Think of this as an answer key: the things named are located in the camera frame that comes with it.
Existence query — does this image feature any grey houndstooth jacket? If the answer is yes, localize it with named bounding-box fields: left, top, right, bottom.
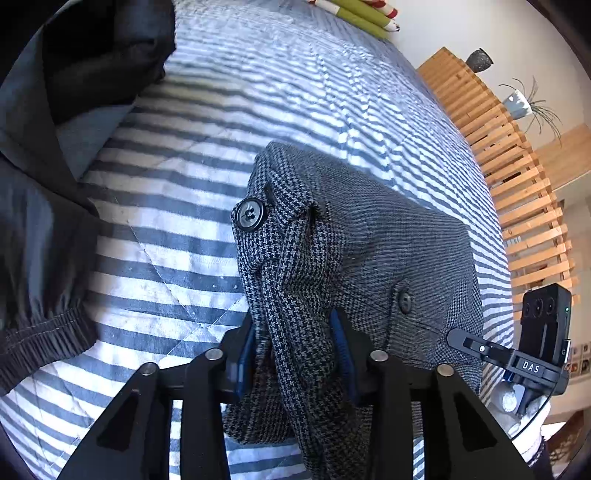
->
left=223, top=142, right=484, bottom=479

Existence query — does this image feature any right gloved hand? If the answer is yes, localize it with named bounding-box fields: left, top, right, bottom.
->
left=489, top=382, right=555, bottom=458

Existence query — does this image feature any potted spider plant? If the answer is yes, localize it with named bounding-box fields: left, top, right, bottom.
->
left=499, top=77, right=562, bottom=145

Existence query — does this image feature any dark speckled vase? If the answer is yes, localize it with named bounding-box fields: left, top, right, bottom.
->
left=466, top=48, right=494, bottom=73

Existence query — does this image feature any red floral folded blanket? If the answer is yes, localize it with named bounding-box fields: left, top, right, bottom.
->
left=363, top=0, right=393, bottom=10

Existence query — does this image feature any blue white striped quilt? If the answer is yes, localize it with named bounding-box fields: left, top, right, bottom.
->
left=1, top=1, right=514, bottom=479

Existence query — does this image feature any dark blue black jacket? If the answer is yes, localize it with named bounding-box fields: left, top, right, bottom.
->
left=1, top=1, right=175, bottom=393

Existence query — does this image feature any black camera box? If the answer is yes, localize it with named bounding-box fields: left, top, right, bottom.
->
left=519, top=283, right=572, bottom=366

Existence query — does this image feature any wooden slat bed rail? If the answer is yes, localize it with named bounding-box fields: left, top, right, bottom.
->
left=418, top=47, right=577, bottom=299

